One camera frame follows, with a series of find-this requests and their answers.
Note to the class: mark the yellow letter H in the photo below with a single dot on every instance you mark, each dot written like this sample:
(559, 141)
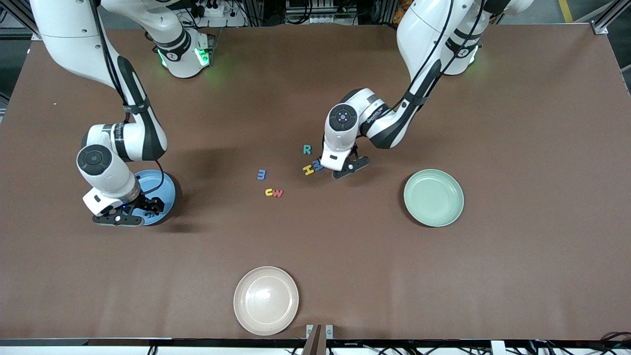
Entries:
(308, 170)

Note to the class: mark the blue lowercase letter m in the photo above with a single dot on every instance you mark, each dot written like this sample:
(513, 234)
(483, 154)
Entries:
(262, 174)

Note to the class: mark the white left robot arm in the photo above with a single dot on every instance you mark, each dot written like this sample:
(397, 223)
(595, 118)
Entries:
(424, 34)

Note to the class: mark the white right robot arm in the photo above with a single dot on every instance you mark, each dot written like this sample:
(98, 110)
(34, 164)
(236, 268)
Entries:
(64, 39)

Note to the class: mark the blue plate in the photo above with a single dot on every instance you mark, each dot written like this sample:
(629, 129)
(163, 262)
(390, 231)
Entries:
(165, 190)

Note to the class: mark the green plate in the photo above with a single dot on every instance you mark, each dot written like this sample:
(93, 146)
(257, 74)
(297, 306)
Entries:
(434, 197)

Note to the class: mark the grey metal equipment rack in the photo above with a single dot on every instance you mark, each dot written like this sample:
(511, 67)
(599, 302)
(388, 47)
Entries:
(320, 12)

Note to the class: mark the beige plate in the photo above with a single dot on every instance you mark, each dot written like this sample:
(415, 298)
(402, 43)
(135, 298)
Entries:
(266, 301)

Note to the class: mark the orange bags pile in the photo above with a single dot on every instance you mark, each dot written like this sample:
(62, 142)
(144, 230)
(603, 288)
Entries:
(402, 5)

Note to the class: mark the white power strip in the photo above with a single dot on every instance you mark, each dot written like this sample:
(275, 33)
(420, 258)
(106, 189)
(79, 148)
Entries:
(231, 20)

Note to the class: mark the white table edge rail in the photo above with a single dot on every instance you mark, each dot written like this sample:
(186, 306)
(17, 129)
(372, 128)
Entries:
(98, 351)

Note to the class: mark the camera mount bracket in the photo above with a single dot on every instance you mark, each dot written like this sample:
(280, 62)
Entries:
(315, 345)

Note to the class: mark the aluminium frame strut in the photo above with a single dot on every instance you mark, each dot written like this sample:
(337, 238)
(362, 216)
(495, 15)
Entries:
(600, 28)
(17, 12)

